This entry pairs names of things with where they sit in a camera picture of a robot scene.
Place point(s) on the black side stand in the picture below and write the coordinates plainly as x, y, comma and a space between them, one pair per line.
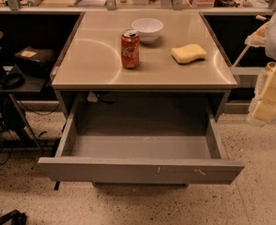
13, 117

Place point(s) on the grey top drawer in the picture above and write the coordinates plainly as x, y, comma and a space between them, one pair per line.
142, 138

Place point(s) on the black bag with label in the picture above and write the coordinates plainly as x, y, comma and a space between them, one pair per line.
35, 62

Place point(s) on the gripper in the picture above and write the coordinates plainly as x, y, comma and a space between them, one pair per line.
263, 103

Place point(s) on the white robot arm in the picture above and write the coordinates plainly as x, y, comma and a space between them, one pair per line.
270, 48

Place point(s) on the black headphones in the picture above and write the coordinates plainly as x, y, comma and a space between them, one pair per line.
10, 81

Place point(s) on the black office chair base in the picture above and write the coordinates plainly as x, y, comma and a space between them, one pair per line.
15, 217

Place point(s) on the grey cabinet desk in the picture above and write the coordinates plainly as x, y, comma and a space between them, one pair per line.
93, 62

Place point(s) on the yellow sponge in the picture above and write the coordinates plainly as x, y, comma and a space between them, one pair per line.
188, 53

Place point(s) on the red cola can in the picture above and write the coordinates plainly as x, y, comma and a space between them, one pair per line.
130, 48

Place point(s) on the white bowl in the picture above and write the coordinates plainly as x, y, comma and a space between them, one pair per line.
148, 29

